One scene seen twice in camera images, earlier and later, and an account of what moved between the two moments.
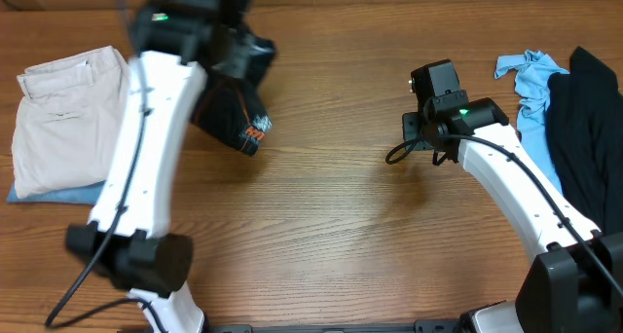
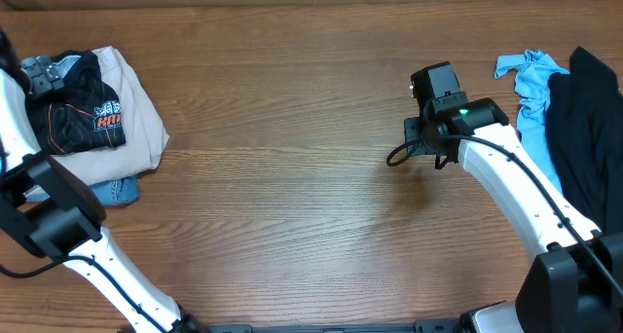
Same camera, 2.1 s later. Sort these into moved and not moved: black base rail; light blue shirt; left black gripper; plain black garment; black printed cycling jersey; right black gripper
Moved: left black gripper; black printed cycling jersey
Not moved: light blue shirt; plain black garment; black base rail; right black gripper
